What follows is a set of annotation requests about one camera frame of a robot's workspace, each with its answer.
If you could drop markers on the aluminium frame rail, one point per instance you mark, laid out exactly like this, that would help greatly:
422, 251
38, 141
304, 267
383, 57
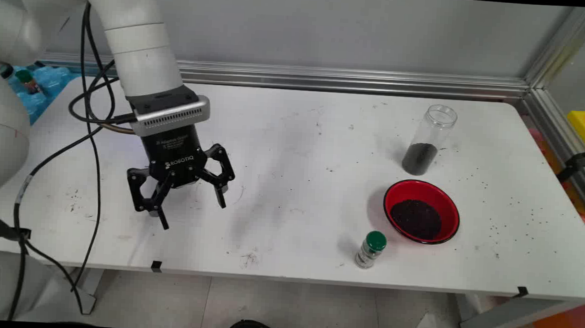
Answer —
559, 133
327, 78

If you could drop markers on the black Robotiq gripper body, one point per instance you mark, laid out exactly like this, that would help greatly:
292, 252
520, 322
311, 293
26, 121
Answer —
173, 153

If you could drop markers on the aluminium frame post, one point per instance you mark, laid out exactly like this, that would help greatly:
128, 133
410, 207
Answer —
564, 45

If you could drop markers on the spice bottle green cap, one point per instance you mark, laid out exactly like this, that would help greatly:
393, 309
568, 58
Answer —
370, 250

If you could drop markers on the tall clear plastic jar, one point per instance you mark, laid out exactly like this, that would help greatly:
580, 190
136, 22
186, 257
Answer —
432, 131

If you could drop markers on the pink plastic bin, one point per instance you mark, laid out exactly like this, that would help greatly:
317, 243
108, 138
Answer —
536, 138

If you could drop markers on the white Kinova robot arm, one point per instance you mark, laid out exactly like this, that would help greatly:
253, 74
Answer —
138, 51

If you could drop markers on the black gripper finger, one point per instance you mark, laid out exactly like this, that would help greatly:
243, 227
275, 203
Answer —
136, 186
224, 173

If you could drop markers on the black tape mark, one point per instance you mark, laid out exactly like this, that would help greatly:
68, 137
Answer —
156, 266
521, 292

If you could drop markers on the red bowl black rim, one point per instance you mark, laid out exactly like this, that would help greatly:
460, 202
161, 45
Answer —
445, 202

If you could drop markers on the black stand pole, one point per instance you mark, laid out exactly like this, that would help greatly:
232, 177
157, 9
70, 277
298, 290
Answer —
575, 163

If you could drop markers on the blue water bottle pack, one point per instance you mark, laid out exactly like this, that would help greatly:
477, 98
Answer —
46, 91

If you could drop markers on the grey table leg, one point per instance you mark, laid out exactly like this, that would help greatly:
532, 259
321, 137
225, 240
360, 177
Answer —
88, 291
515, 315

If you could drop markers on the brown bottle green cap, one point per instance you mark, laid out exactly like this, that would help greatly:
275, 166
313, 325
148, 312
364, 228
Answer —
26, 81

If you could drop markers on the clear jar dark lid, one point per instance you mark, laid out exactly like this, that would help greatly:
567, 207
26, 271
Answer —
6, 71

